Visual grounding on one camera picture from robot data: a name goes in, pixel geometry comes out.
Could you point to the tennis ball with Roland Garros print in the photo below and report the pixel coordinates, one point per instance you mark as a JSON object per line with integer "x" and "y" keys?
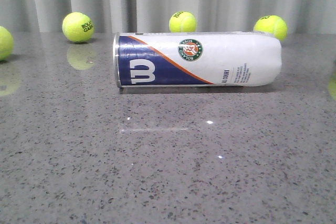
{"x": 77, "y": 27}

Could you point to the white blue tennis ball can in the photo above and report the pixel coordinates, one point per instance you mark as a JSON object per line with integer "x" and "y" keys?
{"x": 196, "y": 59}

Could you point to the centre back tennis ball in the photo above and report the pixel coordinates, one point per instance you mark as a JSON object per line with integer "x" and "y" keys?
{"x": 182, "y": 22}

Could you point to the tennis ball far left edge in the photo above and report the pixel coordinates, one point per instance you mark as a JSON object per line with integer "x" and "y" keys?
{"x": 6, "y": 43}

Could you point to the right back tennis ball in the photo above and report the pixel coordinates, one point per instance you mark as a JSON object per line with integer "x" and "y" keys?
{"x": 272, "y": 24}

